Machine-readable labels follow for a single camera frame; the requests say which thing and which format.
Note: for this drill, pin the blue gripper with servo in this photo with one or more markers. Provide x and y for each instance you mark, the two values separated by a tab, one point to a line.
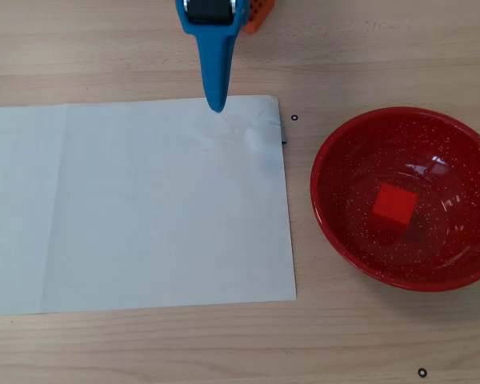
213	36

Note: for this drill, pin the red cube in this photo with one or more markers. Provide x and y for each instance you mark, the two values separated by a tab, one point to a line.
394	206

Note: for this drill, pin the red speckled bowl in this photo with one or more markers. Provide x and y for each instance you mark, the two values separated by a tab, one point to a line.
384	136

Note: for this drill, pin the white paper sheet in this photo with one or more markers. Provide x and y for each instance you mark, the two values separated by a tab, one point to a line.
144	208

